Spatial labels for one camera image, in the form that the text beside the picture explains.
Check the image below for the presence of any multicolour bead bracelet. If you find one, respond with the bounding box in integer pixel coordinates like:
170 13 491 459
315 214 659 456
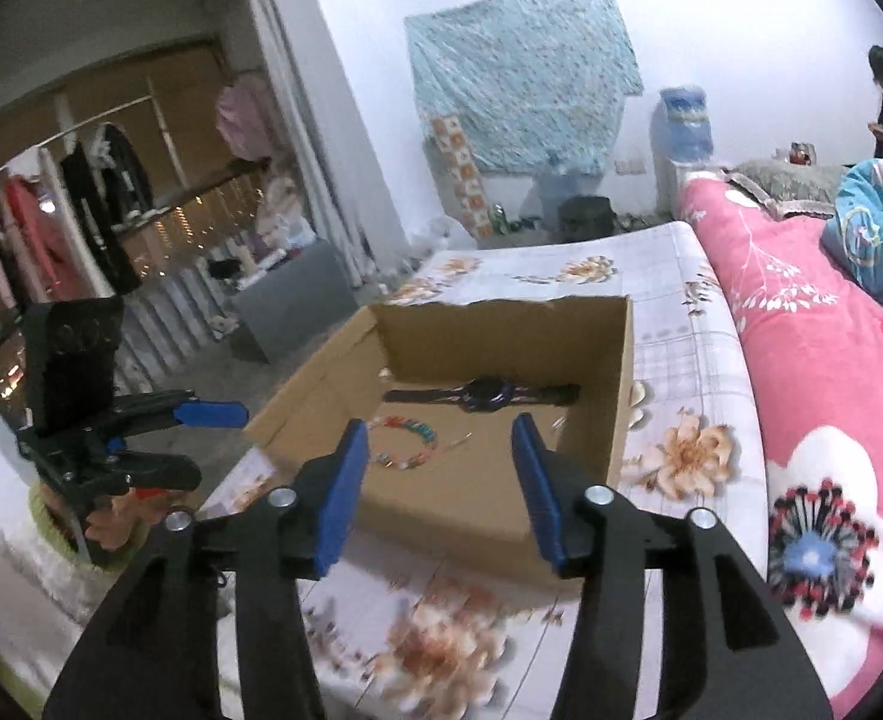
364 414 441 472

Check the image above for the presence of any pink strap digital watch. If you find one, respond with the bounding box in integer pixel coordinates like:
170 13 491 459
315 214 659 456
382 377 581 413

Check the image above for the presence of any left hand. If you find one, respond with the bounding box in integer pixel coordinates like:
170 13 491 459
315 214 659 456
50 486 187 553

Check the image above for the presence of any green fluffy sleeve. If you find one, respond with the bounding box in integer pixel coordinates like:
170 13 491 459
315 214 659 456
28 481 93 566

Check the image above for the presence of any grey storage box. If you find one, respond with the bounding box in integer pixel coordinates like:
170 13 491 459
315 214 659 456
228 241 358 364

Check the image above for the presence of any brown cardboard box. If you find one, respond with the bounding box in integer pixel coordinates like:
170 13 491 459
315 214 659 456
246 296 635 589

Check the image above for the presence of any white plastic bag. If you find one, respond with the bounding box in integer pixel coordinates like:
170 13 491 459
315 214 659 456
410 215 477 259

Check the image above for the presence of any pink floral bed blanket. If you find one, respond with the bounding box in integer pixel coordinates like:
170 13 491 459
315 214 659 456
676 174 883 718

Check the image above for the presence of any black stool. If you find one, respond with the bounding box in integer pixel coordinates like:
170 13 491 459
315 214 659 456
558 195 615 242

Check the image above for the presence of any blue patterned quilt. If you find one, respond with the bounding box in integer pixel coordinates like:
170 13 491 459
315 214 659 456
821 160 883 305

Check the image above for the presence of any teal floral hanging cloth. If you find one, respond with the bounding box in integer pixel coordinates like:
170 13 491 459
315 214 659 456
404 0 643 176

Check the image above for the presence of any blue water dispenser bottle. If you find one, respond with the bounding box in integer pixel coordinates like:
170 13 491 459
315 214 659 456
661 86 715 163

